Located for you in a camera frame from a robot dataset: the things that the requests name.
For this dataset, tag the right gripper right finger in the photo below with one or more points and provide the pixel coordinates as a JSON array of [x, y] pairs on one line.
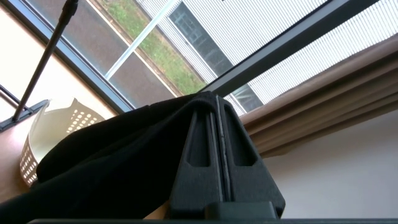
[[255, 189]]

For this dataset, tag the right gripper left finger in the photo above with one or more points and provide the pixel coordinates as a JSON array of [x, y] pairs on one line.
[[196, 186]]

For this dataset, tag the black garment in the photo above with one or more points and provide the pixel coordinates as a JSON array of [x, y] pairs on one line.
[[109, 161]]

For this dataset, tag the white laundry basket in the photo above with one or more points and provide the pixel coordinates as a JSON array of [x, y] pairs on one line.
[[53, 130]]

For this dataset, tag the black clothes rack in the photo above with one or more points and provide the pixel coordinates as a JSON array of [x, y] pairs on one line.
[[45, 56]]

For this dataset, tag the beige curtain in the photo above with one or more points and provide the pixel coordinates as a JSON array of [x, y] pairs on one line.
[[326, 109]]

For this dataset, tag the window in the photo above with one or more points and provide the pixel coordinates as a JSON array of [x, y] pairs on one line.
[[295, 40]]

